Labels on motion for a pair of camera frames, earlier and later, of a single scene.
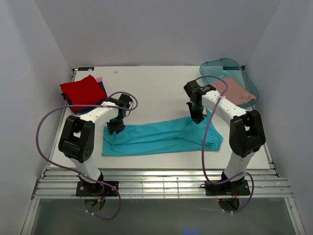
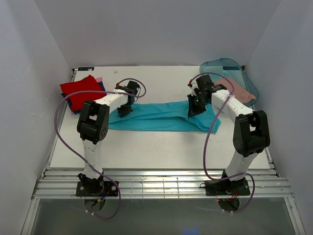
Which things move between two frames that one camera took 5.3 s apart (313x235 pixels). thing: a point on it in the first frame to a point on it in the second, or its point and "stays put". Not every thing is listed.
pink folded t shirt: [99, 79] stays put
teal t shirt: [178, 135] to [172, 116]
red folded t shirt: [86, 91] stays put
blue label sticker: [85, 68] stays put
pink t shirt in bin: [235, 93] stays put
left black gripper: [115, 125] to [124, 110]
